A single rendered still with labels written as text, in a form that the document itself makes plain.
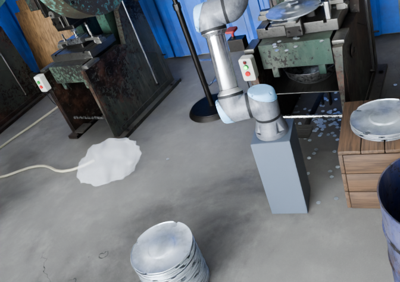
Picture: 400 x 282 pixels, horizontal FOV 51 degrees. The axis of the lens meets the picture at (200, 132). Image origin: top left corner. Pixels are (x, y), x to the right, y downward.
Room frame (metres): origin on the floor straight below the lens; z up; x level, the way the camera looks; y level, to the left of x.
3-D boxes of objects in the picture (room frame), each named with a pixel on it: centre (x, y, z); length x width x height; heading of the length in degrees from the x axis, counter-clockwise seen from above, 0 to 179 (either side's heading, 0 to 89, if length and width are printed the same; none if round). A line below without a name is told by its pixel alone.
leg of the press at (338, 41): (2.15, -1.07, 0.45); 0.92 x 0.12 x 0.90; 142
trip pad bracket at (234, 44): (2.21, -0.38, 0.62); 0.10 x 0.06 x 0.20; 52
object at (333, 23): (2.20, -0.77, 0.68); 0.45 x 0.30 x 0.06; 52
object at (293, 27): (2.06, -0.66, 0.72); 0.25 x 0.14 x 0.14; 142
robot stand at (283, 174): (1.59, -0.31, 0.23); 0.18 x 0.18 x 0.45; 62
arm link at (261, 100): (1.59, -0.31, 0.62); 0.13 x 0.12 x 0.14; 75
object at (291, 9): (2.10, -0.69, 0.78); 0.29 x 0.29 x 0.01
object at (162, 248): (1.36, 0.34, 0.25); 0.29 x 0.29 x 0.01
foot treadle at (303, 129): (2.09, -0.69, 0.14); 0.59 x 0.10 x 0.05; 142
